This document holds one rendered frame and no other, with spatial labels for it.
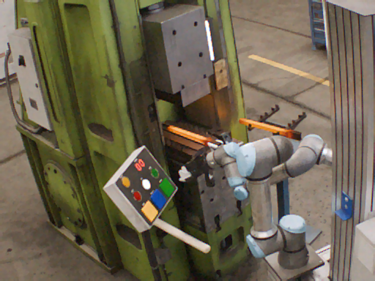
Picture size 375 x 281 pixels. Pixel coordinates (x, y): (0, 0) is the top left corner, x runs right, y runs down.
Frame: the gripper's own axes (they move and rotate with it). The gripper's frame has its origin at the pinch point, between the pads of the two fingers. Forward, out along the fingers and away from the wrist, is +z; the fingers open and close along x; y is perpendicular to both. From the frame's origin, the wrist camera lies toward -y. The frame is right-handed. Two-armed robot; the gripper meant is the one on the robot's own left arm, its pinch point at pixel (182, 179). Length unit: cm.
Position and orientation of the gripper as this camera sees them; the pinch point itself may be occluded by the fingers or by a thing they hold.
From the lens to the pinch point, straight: 271.5
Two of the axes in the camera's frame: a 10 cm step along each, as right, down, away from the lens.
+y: -5.8, -7.8, -2.1
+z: -7.2, 3.8, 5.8
